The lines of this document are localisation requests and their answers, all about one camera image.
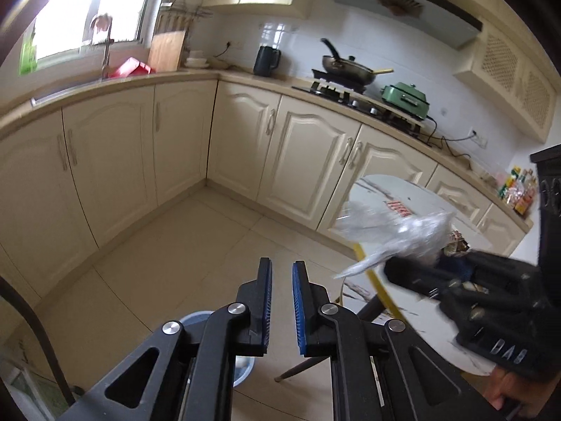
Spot group of condiment bottles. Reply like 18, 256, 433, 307
497, 166, 538, 216

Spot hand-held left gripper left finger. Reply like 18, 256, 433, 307
57, 256, 275, 421

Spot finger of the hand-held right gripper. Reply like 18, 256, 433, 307
383, 254, 462, 302
465, 250, 541, 291

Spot thick black cable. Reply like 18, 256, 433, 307
0, 275, 84, 406

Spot stack of white bowls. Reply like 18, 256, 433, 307
184, 50, 210, 69

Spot hanging utensil rack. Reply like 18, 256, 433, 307
158, 0, 213, 36

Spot green electric pot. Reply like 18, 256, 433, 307
380, 81, 432, 120

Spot person's right hand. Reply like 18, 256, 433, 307
484, 366, 543, 419

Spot black wok with lid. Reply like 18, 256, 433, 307
321, 38, 394, 85

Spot red checkered packet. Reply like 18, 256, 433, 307
383, 199, 415, 218

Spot black induction cooker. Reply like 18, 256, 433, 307
312, 68, 373, 94

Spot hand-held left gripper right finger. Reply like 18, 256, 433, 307
292, 260, 505, 421

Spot dark electric kettle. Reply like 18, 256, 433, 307
253, 45, 281, 76

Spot blue plastic bin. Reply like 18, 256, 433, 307
182, 311, 255, 389

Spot round marble table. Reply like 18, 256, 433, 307
274, 174, 505, 382

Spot green plastic bottle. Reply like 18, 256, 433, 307
18, 31, 38, 75

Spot sliding window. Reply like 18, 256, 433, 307
18, 0, 161, 75

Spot black gas stove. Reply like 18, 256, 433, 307
291, 82, 424, 136

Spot red dish rack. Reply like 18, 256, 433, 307
109, 57, 152, 79

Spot wooden cutting board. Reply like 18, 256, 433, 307
148, 31, 187, 72

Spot black power cable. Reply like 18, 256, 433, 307
423, 114, 478, 159

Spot large cream lattice cabinet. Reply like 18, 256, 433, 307
453, 22, 557, 143

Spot clear plastic bag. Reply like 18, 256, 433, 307
333, 199, 457, 280

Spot metal faucet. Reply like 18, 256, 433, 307
90, 13, 115, 81

